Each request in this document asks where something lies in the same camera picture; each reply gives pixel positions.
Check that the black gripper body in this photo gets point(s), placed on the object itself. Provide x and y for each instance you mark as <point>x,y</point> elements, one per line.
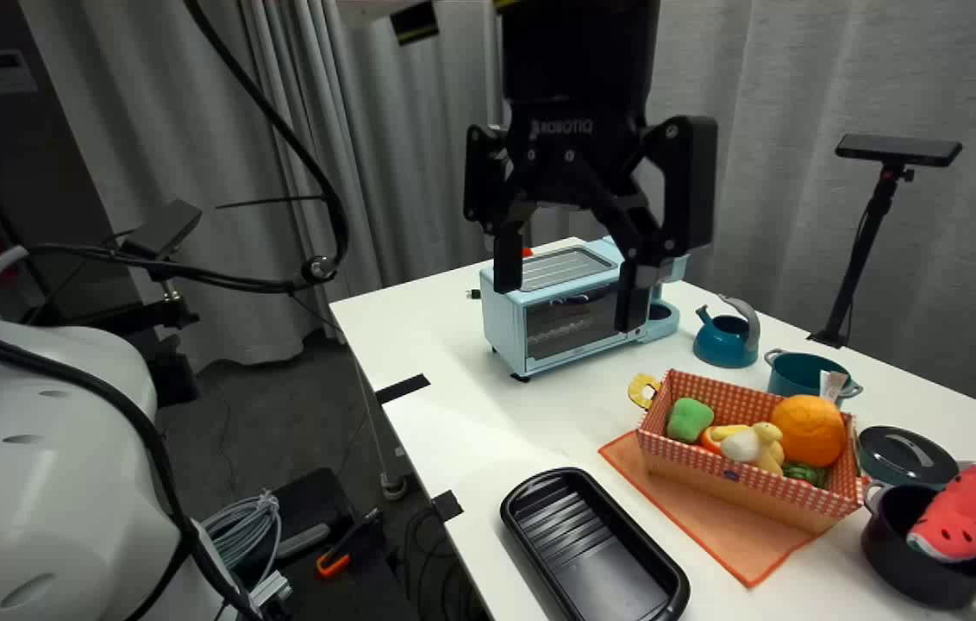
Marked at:
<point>577,89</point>

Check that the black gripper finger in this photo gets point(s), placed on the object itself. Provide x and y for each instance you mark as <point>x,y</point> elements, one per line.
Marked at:
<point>669,173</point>
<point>504,227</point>

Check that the toy watermelon slice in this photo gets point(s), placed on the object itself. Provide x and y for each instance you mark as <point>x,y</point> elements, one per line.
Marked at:
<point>955,516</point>

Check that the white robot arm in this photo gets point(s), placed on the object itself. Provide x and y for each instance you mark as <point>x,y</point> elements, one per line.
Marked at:
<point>38,460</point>

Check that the small teal pot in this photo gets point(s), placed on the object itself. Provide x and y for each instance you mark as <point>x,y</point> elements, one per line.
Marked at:
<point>797,372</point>

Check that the orange striped basket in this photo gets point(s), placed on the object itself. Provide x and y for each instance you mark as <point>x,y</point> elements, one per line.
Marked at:
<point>739,483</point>

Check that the dark grey pot lid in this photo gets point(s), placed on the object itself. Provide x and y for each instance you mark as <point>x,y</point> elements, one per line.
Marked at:
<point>900,456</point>

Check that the black pot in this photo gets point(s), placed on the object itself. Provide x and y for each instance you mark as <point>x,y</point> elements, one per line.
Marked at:
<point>923,577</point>

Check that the light blue toaster oven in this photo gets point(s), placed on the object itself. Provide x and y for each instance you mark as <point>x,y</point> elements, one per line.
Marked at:
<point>560,327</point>

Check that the teal toy kettle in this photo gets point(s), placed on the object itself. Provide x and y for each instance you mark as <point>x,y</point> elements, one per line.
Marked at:
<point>725,341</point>

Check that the black tape strip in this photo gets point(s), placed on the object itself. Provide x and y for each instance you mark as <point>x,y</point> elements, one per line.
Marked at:
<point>445,503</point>
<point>400,387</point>

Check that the green toy vegetable block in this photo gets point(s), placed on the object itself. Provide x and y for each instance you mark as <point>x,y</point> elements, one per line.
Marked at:
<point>689,419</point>

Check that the yellow white toy food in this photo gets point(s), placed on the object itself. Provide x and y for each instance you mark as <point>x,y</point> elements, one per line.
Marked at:
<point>745,446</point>

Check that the orange toy fruit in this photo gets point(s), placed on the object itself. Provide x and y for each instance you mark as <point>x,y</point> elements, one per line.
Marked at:
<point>809,432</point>

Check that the small green toy vegetable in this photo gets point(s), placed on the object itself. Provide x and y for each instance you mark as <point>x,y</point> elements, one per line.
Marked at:
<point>806,474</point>

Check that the black ridged baking tray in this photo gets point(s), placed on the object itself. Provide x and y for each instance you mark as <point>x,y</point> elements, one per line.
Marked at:
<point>590,554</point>

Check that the orange place mat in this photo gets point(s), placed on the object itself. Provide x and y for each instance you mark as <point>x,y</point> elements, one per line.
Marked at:
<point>730,539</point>

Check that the dark grey cabinet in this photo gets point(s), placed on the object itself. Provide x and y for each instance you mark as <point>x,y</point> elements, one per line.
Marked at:
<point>24,149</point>

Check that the black camera tripod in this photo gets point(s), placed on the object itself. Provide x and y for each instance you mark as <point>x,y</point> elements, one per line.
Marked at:
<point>898,149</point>

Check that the black camera on stand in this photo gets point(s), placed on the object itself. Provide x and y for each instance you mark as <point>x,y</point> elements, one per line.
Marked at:
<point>159,227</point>

